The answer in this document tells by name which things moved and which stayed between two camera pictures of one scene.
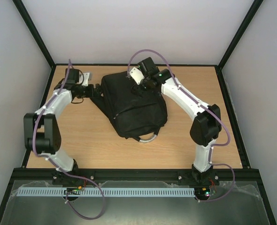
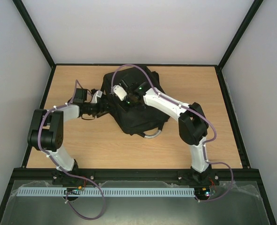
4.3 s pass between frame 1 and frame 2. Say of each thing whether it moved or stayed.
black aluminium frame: stayed
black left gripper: moved
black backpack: stayed
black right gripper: moved
